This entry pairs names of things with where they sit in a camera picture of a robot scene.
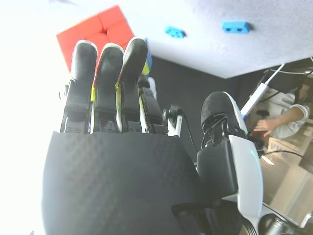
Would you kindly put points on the person's hand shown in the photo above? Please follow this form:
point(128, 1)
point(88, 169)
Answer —
point(263, 127)

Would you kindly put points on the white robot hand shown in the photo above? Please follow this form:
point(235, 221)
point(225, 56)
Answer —
point(117, 183)

